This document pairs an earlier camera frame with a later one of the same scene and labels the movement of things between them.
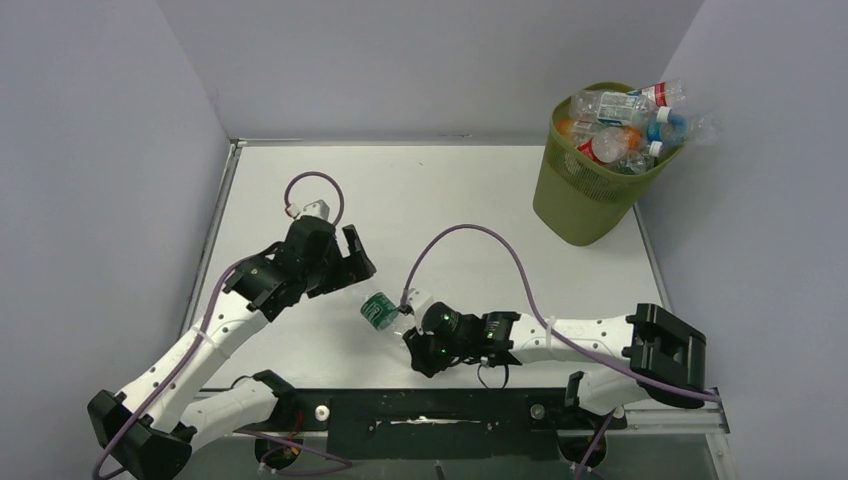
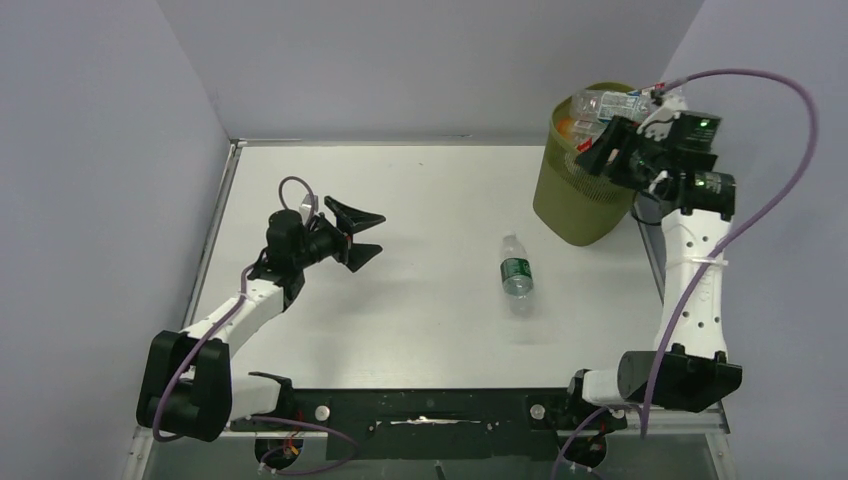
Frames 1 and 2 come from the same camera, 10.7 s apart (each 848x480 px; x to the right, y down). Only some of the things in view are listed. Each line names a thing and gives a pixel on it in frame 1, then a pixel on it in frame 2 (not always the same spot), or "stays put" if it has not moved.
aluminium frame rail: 714,420 stays put
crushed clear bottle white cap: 617,107 stays put
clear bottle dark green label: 382,312 -> 517,276
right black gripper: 425,357 -> 618,136
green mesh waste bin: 578,200 stays put
